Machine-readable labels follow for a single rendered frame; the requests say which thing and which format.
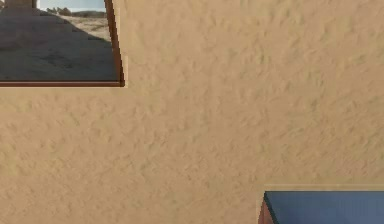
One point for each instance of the brown framed window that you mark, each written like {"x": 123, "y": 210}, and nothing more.
{"x": 56, "y": 43}

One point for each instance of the blue topped brown cabinet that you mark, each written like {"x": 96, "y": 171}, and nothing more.
{"x": 326, "y": 208}

